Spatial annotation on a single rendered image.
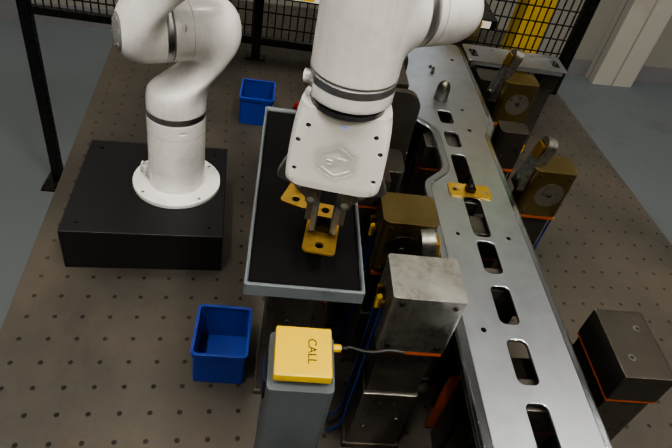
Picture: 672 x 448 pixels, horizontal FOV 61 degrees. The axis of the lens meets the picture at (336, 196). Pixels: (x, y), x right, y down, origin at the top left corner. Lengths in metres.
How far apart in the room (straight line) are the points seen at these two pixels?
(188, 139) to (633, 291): 1.12
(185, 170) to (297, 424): 0.71
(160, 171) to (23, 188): 1.42
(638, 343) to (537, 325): 0.14
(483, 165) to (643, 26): 3.16
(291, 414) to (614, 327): 0.53
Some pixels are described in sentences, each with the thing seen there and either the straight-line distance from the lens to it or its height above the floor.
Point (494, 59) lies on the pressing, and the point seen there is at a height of 1.00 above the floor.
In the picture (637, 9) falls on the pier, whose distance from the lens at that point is 4.21.
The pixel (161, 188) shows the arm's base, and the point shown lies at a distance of 1.28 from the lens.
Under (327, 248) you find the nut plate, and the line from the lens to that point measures 0.65.
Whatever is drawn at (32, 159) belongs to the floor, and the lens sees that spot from 2.76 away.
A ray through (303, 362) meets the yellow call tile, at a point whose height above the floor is 1.16.
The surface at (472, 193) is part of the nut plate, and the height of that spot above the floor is 1.00.
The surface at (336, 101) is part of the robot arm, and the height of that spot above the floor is 1.40.
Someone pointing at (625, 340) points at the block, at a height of 1.03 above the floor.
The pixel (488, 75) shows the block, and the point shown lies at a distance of 1.62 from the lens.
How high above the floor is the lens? 1.66
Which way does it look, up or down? 40 degrees down
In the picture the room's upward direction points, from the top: 12 degrees clockwise
